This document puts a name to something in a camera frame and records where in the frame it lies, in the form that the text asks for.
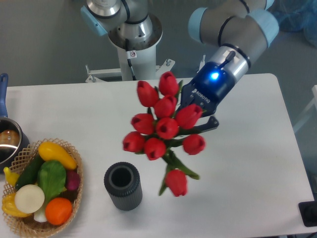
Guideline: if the blue handled saucepan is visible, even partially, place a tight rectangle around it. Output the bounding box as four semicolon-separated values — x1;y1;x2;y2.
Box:
0;73;29;174

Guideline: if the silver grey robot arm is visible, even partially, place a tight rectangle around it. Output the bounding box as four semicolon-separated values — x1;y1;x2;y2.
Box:
81;0;279;132

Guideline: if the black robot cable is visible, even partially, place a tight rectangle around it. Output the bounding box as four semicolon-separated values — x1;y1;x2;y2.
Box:
125;38;137;81

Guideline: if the yellow bell pepper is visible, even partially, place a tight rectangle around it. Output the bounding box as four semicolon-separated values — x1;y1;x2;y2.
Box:
2;193;32;218

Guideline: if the white round onion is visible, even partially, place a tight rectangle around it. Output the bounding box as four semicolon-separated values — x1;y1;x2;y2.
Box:
14;184;45;214

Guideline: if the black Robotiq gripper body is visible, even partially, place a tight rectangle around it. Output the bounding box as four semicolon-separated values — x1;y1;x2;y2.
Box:
178;61;235;117

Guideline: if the yellow squash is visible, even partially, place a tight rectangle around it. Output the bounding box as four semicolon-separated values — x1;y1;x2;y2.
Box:
38;141;77;170

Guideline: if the dark grey ribbed vase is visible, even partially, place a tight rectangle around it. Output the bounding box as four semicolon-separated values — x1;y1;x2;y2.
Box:
104;162;143;211

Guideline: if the dark green cucumber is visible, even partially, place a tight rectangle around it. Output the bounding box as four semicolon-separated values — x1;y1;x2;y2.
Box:
15;154;44;190

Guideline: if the green lettuce leaf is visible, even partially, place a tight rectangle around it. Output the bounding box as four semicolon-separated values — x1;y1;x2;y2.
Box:
37;160;66;206

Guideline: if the orange fruit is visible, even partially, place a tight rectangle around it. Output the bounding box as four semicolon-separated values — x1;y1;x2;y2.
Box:
45;197;72;226

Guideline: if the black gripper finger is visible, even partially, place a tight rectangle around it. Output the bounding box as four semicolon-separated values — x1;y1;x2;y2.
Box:
194;116;219;131

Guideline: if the black device at edge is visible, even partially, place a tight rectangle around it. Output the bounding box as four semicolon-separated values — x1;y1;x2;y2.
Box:
298;201;317;227

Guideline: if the red tulip bouquet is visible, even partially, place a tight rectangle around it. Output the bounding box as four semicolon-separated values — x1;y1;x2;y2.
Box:
122;71;206;197

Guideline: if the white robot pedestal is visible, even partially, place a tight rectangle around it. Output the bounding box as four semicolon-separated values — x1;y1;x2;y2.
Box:
86;13;175;82

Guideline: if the blue plastic bag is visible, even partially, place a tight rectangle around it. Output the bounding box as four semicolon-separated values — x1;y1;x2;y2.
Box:
269;0;317;47

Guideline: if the purple red onion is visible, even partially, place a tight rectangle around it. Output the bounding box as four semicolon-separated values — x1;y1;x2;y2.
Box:
65;171;80;191

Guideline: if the white frame at right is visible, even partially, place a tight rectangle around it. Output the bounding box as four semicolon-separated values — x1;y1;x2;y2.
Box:
293;85;317;134

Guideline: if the woven wicker basket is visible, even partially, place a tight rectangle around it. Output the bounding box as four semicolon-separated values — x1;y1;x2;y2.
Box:
0;138;84;238

